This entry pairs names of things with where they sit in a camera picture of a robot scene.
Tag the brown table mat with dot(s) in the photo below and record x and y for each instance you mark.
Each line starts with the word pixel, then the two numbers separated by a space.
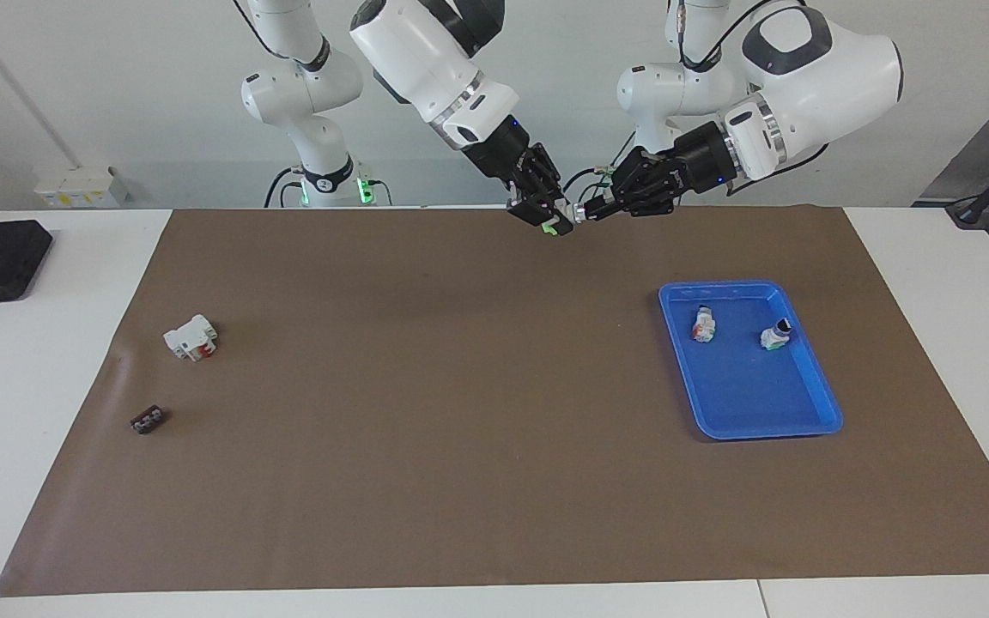
pixel 460 446

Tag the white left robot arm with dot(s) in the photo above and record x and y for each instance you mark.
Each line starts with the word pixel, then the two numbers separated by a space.
pixel 812 77

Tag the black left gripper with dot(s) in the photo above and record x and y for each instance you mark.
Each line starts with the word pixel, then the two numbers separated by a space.
pixel 675 176

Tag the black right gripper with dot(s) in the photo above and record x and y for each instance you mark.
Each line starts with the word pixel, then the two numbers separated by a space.
pixel 516 167

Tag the white wall socket box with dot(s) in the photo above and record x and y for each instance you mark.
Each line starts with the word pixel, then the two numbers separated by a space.
pixel 78 187

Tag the white circuit breaker red lever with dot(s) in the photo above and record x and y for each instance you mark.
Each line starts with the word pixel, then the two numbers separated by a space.
pixel 190 337

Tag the blue plastic tray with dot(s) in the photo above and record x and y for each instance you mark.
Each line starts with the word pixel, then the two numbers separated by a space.
pixel 748 386

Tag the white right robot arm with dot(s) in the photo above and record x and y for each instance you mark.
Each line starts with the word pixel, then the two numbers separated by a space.
pixel 426 60

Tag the small black component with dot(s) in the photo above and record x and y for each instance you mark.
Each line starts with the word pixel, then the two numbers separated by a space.
pixel 148 421

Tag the white switch with orange block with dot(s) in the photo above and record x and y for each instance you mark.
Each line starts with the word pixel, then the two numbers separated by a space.
pixel 703 324

